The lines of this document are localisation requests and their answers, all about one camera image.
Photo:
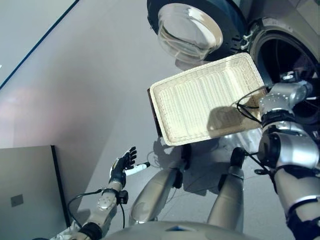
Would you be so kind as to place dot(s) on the cream wicker basket tray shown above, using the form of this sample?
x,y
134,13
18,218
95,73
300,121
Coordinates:
x,y
200,100

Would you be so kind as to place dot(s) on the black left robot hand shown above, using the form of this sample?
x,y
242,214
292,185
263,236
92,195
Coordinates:
x,y
120,167

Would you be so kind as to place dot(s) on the silver robot torso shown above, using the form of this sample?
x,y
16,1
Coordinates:
x,y
175,230

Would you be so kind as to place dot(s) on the dark brown stool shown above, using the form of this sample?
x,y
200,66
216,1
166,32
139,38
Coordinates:
x,y
155,117

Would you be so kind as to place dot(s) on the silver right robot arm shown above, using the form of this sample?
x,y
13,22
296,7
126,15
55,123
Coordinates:
x,y
287,150

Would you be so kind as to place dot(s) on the silver left robot leg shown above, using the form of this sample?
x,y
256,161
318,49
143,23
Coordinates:
x,y
152,192

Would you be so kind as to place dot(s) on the round glass washing machine door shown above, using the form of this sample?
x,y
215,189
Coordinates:
x,y
187,32

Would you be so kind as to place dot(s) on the grey panel with black edge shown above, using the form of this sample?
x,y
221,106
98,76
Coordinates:
x,y
30,175

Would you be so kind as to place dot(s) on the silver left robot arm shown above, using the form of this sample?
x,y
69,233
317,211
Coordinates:
x,y
105,202

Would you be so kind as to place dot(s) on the grey square socket plate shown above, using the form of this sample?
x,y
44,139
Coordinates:
x,y
17,200

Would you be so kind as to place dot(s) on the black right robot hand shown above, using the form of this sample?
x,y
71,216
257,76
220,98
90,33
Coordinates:
x,y
290,76

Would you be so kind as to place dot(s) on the dark grey washing machine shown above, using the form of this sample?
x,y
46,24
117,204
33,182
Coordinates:
x,y
282,22

